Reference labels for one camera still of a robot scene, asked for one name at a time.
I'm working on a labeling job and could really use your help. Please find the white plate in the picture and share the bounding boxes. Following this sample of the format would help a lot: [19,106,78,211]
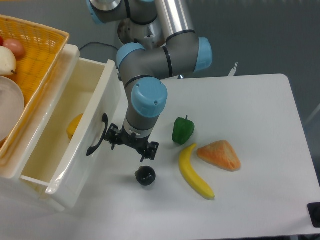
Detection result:
[0,76,25,142]

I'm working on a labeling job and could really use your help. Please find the orange toy bread slice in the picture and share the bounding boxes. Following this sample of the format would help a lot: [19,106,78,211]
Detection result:
[196,140,241,171]

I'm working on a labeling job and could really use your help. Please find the dark purple toy fruit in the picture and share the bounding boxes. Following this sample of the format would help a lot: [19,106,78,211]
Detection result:
[134,166,156,186]

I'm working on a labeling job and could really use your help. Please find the white toy pear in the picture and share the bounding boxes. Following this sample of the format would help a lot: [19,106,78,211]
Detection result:
[0,46,17,76]

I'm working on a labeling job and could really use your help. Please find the yellow toy bell pepper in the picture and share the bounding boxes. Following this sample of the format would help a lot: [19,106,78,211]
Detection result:
[66,113,84,140]

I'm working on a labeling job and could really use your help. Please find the black device at edge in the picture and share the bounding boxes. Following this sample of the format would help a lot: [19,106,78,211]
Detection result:
[307,202,320,228]

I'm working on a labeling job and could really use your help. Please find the yellow woven basket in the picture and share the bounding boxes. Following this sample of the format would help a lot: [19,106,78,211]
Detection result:
[0,15,70,158]

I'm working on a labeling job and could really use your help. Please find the white drawer cabinet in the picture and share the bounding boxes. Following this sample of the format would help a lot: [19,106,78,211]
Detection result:
[0,44,82,213]

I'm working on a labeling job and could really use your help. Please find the black cable on floor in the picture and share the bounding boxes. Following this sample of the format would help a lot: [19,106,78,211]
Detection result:
[79,41,121,53]

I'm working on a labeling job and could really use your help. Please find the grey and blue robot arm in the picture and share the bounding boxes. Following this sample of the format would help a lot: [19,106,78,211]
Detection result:
[87,0,213,160]

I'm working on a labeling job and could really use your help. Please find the pink toy fruit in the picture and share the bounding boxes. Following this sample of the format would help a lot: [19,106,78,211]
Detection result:
[3,38,26,59]

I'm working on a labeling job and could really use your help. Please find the red toy fruit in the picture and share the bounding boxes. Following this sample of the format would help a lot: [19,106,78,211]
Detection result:
[0,36,4,46]

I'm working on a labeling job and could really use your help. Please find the white table frame bracket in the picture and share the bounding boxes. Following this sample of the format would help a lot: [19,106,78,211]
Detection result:
[228,62,238,77]

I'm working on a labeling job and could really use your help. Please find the green toy bell pepper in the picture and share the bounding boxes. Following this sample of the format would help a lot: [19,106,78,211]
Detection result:
[172,115,195,145]

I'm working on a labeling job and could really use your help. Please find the yellow toy banana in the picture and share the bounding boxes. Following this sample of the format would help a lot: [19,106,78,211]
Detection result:
[178,143,215,200]

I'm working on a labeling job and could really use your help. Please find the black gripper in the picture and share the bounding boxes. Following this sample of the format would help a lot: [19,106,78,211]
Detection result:
[104,123,159,163]

